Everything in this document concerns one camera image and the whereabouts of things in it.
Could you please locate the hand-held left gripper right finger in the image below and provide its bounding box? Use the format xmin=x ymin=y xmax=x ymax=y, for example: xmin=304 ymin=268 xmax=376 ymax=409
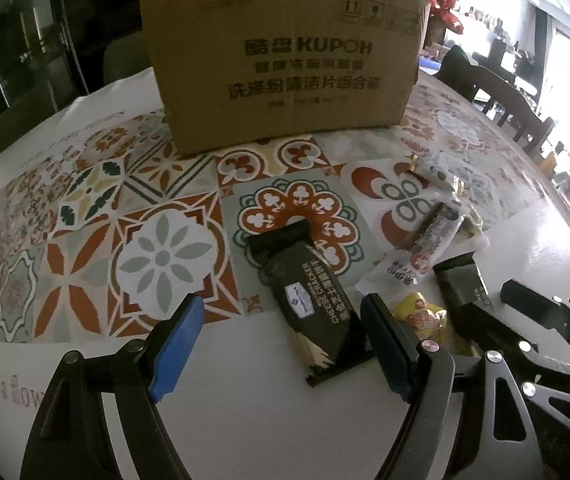
xmin=360 ymin=292 xmax=556 ymax=480

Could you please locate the clear wrapped candy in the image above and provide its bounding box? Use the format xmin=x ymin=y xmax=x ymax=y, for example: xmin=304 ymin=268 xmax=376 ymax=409
xmin=409 ymin=154 xmax=453 ymax=191
xmin=450 ymin=180 xmax=486 ymax=236

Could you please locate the dark glass sliding door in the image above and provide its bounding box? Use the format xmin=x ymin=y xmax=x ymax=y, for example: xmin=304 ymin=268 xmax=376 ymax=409
xmin=0 ymin=0 xmax=191 ymax=111

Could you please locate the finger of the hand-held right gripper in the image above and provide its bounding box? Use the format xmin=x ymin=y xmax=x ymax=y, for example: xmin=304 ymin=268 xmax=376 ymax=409
xmin=458 ymin=302 xmax=570 ymax=401
xmin=500 ymin=279 xmax=570 ymax=361

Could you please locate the white snack packet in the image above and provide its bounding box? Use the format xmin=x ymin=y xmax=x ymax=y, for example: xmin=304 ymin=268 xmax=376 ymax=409
xmin=355 ymin=250 xmax=438 ymax=306

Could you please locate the yellow orange candy packet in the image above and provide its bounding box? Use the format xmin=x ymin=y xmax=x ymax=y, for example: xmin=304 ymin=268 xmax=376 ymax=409
xmin=394 ymin=294 xmax=476 ymax=358

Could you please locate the black cracker packet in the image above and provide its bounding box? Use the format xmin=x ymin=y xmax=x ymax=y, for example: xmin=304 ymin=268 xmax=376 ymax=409
xmin=432 ymin=251 xmax=491 ymax=321
xmin=246 ymin=219 xmax=373 ymax=387

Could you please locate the dark wooden chair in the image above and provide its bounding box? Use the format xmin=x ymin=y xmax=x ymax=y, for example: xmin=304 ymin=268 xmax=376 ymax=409
xmin=435 ymin=45 xmax=556 ymax=156

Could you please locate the dark silver snack packet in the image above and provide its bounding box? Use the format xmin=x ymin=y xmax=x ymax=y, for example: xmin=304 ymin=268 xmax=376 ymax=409
xmin=400 ymin=201 xmax=461 ymax=261

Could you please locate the brown cardboard box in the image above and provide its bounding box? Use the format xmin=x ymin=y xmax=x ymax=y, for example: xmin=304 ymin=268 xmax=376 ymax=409
xmin=139 ymin=0 xmax=432 ymax=156

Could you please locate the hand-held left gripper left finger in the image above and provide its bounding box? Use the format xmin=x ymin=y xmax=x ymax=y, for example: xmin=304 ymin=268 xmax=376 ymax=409
xmin=19 ymin=292 xmax=206 ymax=480

